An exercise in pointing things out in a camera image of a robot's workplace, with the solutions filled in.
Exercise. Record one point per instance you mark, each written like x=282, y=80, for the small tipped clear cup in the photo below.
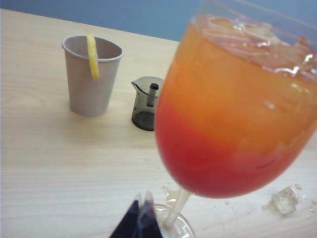
x=284, y=200

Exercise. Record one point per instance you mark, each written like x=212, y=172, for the beige paper cup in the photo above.
x=89, y=94

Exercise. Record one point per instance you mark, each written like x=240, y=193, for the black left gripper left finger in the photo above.
x=128, y=223

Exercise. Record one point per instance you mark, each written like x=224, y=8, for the yellow lemon slice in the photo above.
x=93, y=59

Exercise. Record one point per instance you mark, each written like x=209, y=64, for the dark smoked measuring cup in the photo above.
x=142, y=121

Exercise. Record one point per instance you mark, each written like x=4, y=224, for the large stemmed wine glass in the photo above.
x=223, y=124

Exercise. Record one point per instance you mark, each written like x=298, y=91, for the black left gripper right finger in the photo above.
x=148, y=220

